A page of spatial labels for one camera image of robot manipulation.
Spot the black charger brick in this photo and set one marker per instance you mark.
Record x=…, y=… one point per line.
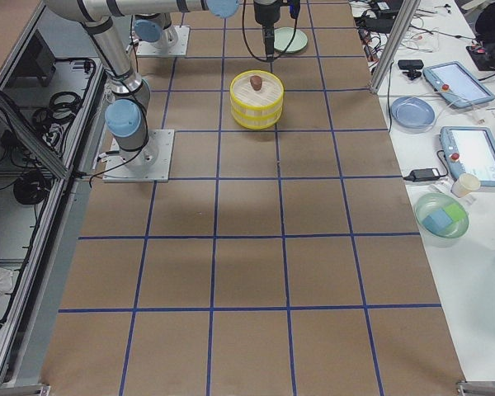
x=424, y=175

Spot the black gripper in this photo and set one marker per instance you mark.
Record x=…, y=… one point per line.
x=265, y=12

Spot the teach pendant, far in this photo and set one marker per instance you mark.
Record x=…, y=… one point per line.
x=457, y=85

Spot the brown half-round bun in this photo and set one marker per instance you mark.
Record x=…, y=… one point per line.
x=256, y=82

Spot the paper cup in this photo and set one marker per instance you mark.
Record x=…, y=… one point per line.
x=465, y=184

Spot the blue plate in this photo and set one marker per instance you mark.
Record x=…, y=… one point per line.
x=413, y=113

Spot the black webcam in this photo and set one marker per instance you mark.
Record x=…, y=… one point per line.
x=411, y=68

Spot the yellow steamer basket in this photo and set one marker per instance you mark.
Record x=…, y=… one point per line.
x=253, y=119
x=270, y=95

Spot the mint green plate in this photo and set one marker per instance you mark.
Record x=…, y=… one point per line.
x=290, y=40

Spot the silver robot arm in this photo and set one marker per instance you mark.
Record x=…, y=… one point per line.
x=95, y=17
x=156, y=29

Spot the aluminium frame post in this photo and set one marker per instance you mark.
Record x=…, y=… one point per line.
x=400, y=27

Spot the teach pendant, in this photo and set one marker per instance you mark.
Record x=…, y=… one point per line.
x=469, y=150
x=457, y=85

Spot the teach pendant, near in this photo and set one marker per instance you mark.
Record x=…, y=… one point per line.
x=469, y=150

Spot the green plate with blocks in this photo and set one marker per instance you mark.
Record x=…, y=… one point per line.
x=443, y=219

